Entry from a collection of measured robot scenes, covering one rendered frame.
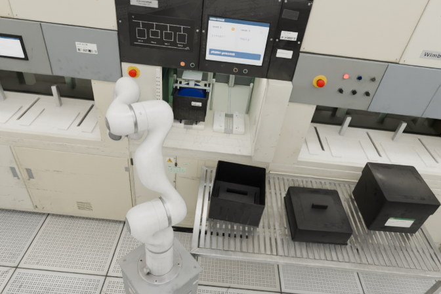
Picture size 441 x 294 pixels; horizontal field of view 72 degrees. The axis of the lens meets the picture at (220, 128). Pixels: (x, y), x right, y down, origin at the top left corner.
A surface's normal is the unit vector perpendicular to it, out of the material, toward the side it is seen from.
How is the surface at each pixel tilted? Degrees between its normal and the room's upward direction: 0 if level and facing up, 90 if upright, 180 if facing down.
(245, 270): 0
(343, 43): 90
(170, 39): 90
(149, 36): 90
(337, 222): 0
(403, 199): 0
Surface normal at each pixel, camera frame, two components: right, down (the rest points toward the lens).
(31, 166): -0.04, 0.59
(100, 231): 0.11, -0.79
